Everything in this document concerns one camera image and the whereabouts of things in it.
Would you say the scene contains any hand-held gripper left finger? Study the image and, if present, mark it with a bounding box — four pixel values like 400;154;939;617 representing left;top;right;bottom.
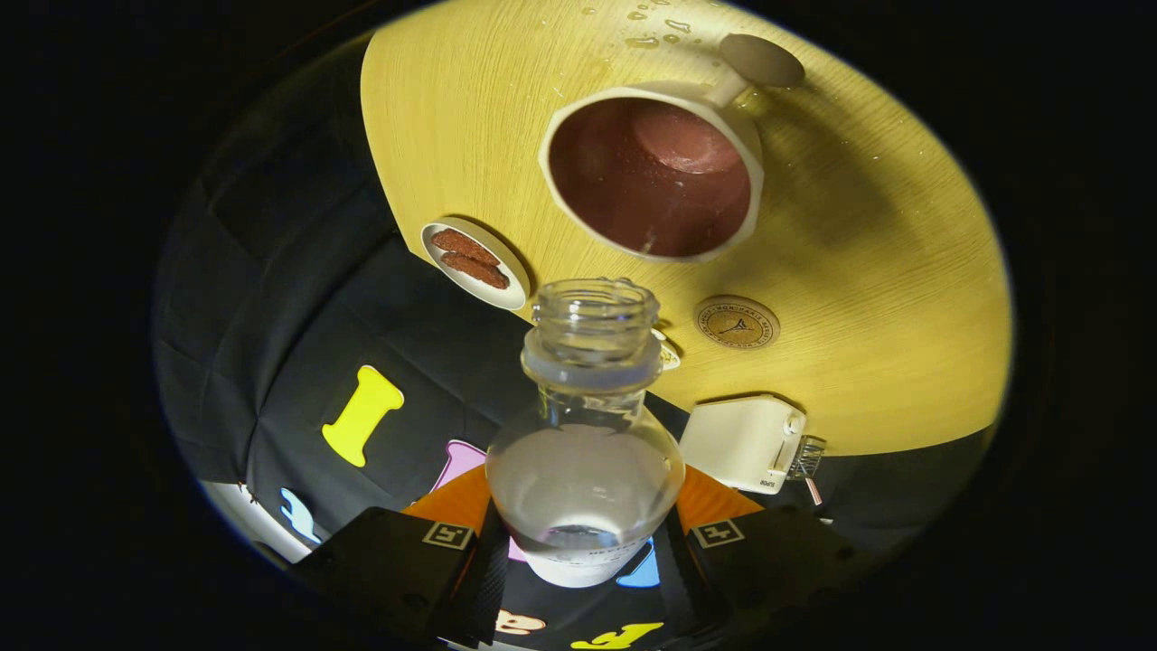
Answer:
289;466;512;647

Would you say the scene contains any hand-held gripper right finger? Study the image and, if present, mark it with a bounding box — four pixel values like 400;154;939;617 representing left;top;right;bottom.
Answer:
653;466;869;643

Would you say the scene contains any clear plastic juice bottle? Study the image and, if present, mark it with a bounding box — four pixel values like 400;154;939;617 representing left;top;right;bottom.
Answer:
485;278;686;589

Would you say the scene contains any round cork coaster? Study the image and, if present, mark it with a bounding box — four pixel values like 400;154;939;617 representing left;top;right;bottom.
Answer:
694;295;781;351

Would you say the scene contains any beige cup with wooden handle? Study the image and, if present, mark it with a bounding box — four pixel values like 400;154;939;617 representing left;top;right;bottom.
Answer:
539;33;805;264

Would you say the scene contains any white toaster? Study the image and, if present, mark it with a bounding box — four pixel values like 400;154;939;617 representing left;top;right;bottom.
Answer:
678;394;807;495

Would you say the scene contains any white oval plate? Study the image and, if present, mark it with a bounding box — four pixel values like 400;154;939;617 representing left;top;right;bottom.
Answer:
420;217;531;312

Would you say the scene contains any red meat piece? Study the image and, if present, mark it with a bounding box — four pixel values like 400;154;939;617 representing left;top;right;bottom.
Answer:
430;228;501;267
440;251;510;290

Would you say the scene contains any wooden table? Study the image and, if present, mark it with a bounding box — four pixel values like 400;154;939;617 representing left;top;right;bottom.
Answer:
360;0;1013;458

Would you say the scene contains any metal wire mesh holder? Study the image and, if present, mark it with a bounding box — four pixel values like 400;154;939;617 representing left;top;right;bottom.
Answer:
788;435;827;480

